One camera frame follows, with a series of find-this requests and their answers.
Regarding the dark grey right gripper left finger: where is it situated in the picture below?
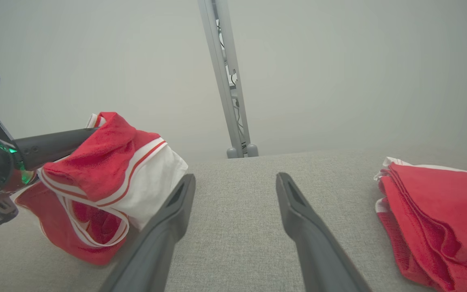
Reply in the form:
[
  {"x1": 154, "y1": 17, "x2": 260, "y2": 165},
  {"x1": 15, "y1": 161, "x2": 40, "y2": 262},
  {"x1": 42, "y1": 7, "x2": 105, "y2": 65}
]
[{"x1": 99, "y1": 173, "x2": 197, "y2": 292}]

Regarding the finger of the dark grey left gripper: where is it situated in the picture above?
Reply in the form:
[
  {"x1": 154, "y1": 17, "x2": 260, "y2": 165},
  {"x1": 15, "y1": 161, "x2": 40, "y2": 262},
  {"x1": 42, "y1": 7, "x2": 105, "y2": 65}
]
[{"x1": 13, "y1": 127, "x2": 100, "y2": 172}]

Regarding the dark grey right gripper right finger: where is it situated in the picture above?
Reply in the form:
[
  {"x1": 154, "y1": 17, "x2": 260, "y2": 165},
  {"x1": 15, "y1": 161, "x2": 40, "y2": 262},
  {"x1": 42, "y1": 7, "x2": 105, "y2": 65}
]
[{"x1": 276, "y1": 172, "x2": 373, "y2": 292}]

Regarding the red shirt with white sleeves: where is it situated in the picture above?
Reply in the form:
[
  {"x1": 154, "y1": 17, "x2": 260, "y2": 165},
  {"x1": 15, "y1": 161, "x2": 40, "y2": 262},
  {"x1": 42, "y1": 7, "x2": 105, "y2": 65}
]
[{"x1": 15, "y1": 112, "x2": 189, "y2": 266}]

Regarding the grey metal partition post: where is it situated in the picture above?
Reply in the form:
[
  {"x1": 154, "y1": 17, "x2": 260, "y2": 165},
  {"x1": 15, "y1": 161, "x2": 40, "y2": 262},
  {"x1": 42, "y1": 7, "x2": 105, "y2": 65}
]
[{"x1": 198, "y1": 0, "x2": 251, "y2": 158}]

